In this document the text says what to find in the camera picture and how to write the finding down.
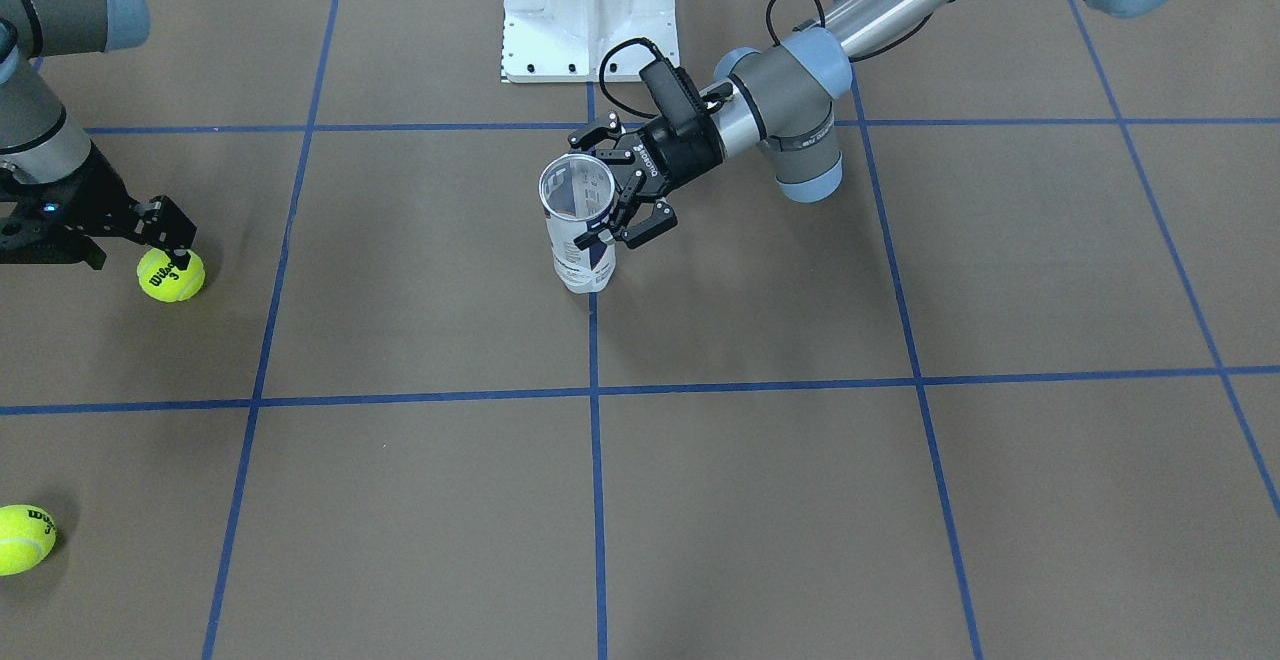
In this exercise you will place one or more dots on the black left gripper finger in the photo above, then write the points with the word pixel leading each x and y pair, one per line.
pixel 632 221
pixel 603 136

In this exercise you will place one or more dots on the tennis ball near edge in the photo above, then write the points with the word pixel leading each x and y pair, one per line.
pixel 28 535

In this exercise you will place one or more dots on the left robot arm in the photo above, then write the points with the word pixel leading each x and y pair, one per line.
pixel 781 100

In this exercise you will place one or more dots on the white tennis ball can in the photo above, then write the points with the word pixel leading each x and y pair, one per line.
pixel 578 192

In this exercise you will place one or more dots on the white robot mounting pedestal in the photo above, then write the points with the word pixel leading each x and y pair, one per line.
pixel 565 41

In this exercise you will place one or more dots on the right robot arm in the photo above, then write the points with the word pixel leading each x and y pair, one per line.
pixel 41 140

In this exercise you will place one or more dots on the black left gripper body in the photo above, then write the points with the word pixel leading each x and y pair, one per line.
pixel 678 156

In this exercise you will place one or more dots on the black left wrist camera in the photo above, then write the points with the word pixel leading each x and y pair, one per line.
pixel 681 111

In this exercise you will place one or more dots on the tennis ball with Wilson 3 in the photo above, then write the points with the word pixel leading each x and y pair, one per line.
pixel 161 279

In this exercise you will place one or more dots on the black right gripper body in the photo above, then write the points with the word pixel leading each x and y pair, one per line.
pixel 88 194

